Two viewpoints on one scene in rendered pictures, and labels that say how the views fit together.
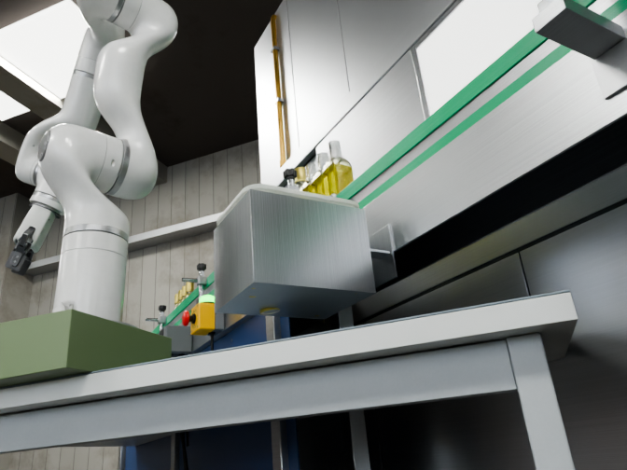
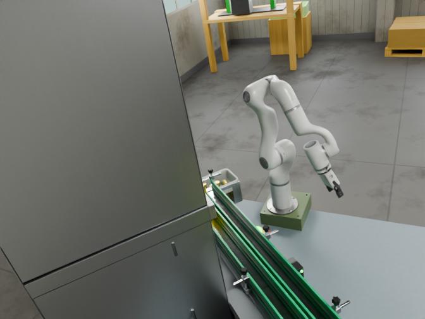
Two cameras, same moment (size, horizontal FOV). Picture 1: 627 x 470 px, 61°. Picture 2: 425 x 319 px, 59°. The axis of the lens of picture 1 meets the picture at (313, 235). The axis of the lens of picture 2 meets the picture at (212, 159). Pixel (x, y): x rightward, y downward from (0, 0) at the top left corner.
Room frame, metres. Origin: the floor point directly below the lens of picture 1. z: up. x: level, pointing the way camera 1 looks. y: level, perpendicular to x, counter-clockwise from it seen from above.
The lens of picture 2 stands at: (2.81, 0.43, 2.34)
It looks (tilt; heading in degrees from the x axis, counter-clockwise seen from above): 31 degrees down; 192
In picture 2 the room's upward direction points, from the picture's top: 11 degrees counter-clockwise
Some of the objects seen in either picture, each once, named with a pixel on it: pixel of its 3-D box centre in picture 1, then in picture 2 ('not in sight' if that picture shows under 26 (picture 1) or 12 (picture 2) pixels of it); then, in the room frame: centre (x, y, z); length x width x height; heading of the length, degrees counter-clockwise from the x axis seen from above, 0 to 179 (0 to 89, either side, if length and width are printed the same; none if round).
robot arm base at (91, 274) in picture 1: (90, 287); (281, 192); (0.94, 0.43, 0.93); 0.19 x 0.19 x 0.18
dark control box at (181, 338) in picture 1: (175, 342); (291, 271); (1.59, 0.45, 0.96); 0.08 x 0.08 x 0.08; 31
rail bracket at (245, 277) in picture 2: not in sight; (241, 283); (1.77, 0.24, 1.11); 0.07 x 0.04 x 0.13; 121
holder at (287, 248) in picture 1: (304, 261); (215, 192); (0.88, 0.02, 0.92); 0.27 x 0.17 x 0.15; 121
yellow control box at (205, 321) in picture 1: (206, 320); not in sight; (1.35, 0.30, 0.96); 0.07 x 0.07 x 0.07; 31
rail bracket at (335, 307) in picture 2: (155, 323); (341, 308); (1.90, 0.61, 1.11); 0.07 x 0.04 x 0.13; 121
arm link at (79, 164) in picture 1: (85, 184); (281, 161); (0.92, 0.45, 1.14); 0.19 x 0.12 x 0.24; 134
